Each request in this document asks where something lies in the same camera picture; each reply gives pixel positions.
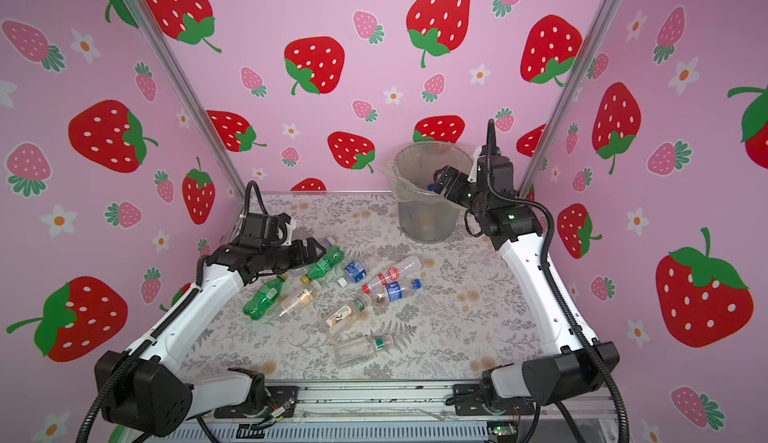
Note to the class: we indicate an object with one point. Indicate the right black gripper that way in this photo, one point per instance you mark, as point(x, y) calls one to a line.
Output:
point(461, 181)

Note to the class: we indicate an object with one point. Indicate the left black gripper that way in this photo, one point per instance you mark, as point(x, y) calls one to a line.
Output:
point(300, 258)

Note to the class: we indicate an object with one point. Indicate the clear bottle green neck label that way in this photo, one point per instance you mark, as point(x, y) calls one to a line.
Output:
point(356, 350)

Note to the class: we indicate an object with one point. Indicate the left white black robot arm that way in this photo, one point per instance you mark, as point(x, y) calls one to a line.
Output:
point(140, 388)

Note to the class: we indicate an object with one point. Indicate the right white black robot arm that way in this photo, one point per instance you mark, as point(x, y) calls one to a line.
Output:
point(574, 361)

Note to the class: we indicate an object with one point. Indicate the translucent grey waste bin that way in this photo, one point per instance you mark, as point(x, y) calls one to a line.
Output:
point(424, 216)

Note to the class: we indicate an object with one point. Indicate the clear bottle white cap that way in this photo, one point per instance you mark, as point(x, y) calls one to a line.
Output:
point(327, 242)

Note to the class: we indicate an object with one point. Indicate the green bottle yellow cap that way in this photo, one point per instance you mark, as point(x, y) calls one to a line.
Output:
point(324, 265)

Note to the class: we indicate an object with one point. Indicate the clear bottle blue label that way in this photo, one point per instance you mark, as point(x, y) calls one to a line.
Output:
point(356, 270)

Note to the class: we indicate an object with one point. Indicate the clear bottle yellow label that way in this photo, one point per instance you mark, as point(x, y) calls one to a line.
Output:
point(291, 305)

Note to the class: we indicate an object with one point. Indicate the clear bottle crane label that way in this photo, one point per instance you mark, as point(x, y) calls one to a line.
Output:
point(345, 316)

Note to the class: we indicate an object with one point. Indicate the white bottle red cap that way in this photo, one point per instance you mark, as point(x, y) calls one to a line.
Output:
point(407, 267)

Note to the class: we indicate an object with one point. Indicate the clear bottle blue cap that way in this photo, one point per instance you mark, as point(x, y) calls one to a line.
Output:
point(396, 291)

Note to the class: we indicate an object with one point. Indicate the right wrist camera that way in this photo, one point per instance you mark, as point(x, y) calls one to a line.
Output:
point(494, 173)

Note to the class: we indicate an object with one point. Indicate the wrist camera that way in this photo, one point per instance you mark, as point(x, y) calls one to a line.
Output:
point(265, 230)
point(494, 173)

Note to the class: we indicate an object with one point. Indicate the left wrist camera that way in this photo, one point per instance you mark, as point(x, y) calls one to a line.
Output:
point(265, 230)

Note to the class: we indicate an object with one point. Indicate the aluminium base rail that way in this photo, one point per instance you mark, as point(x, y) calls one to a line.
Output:
point(405, 411)

